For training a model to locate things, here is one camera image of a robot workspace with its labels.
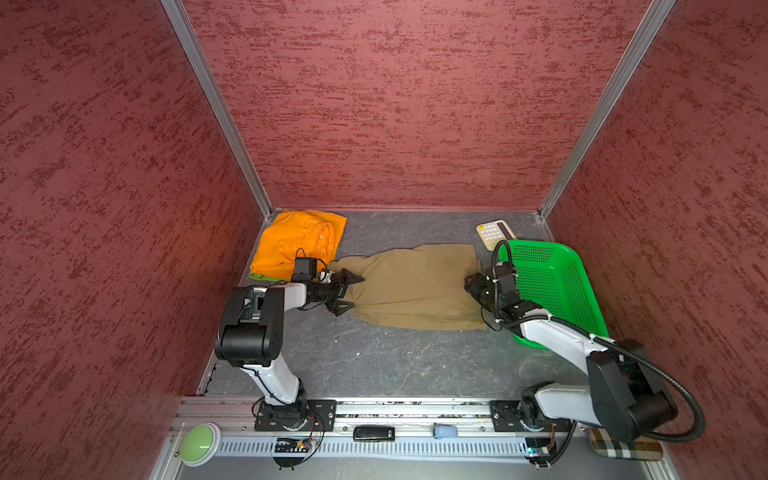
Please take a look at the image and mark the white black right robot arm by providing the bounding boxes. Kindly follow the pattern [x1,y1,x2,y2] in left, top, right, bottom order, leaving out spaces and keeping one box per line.
[464,273,678,442]

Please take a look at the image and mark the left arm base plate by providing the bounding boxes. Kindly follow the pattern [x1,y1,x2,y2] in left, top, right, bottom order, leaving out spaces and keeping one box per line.
[252,399,337,432]

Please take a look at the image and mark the plaid patterned case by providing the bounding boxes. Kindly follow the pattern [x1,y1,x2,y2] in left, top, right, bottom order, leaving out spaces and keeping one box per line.
[588,428,664,462]

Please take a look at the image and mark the aluminium corner post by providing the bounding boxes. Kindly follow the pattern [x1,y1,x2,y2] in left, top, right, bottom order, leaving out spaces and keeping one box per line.
[161,0,274,219]
[538,0,676,223]

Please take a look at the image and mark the circuit board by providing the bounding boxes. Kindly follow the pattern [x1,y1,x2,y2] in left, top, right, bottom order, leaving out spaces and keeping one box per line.
[524,437,557,461]
[274,437,315,455]

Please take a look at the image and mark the green plastic laundry basket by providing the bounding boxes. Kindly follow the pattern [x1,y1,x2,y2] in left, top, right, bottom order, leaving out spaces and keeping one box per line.
[498,240,609,337]

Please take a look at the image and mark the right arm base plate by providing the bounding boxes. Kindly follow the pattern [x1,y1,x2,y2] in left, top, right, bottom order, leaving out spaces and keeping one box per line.
[489,399,571,433]

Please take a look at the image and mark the left aluminium corner post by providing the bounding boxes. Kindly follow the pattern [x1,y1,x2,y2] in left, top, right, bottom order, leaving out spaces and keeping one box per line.
[161,0,274,219]

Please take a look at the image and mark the right aluminium corner post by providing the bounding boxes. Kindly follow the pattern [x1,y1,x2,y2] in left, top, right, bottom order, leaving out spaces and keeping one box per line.
[538,0,676,223]

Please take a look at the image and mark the aluminium front rail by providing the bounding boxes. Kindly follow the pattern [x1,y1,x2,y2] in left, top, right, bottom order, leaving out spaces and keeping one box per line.
[171,397,568,464]

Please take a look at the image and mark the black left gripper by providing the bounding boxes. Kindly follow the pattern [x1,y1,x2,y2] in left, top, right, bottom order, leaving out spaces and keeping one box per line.
[311,268,364,316]

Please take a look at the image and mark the green round push button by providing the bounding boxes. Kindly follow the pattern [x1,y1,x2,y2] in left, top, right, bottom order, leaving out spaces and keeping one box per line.
[179,423,222,468]

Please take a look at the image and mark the khaki brown shorts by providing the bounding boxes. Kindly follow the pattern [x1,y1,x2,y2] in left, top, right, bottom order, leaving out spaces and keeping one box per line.
[330,244,487,331]

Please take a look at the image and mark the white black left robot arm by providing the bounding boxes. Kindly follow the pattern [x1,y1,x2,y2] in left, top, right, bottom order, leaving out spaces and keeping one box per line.
[214,269,365,431]

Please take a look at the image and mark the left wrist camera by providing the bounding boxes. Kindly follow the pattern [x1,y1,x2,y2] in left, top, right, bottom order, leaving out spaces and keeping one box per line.
[291,257,318,283]

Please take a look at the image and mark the right circuit board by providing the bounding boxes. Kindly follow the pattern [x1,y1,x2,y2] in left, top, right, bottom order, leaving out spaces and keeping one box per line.
[524,437,557,461]

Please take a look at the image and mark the orange shorts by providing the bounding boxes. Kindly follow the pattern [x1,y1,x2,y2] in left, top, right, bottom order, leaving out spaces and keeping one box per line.
[250,211,347,280]

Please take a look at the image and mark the black corrugated cable conduit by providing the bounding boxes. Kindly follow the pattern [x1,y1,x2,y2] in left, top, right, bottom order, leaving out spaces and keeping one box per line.
[490,239,707,445]

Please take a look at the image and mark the black usb device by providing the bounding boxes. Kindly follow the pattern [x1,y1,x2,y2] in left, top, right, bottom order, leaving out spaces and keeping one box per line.
[353,425,396,443]

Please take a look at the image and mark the light blue small object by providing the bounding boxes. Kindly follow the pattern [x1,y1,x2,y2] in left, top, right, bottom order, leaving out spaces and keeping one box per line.
[432,424,458,440]

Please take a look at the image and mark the cream desk calculator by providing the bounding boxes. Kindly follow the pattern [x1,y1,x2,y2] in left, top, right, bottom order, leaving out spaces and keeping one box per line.
[475,220,517,252]

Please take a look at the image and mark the lime green shorts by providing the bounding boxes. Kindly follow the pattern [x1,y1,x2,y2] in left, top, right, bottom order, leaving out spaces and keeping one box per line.
[249,273,284,282]

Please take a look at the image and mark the left circuit board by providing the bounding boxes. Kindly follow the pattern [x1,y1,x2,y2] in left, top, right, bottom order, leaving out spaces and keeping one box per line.
[274,437,315,455]

